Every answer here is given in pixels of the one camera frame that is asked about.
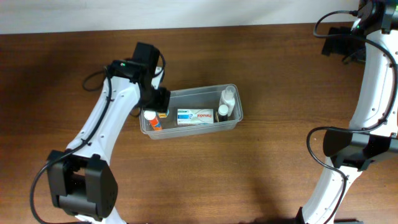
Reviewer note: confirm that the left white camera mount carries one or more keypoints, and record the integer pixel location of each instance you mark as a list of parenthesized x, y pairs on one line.
[(157, 80)]

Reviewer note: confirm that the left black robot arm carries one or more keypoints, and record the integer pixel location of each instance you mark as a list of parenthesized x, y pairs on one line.
[(80, 180)]

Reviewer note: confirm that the dark bottle white cap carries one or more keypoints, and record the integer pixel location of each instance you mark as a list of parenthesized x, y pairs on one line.
[(222, 114)]

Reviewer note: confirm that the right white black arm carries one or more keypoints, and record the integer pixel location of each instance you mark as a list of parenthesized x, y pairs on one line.
[(372, 133)]

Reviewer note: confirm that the white blue medicine box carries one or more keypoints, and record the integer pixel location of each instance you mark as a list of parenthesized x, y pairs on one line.
[(195, 116)]

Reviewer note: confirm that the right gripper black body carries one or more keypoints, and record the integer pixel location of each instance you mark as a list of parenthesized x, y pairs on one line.
[(331, 41)]

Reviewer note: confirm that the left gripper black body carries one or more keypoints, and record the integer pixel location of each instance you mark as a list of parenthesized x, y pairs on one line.
[(159, 99)]

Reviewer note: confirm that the clear plastic container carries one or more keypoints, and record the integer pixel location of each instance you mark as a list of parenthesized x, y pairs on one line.
[(207, 97)]

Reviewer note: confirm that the gold lid balm jar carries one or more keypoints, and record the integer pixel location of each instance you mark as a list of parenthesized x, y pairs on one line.
[(163, 114)]

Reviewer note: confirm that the white spray bottle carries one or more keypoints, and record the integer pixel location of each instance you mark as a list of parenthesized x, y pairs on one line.
[(227, 98)]

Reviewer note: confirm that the orange bottle white cap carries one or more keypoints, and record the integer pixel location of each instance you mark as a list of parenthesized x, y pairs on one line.
[(151, 117)]

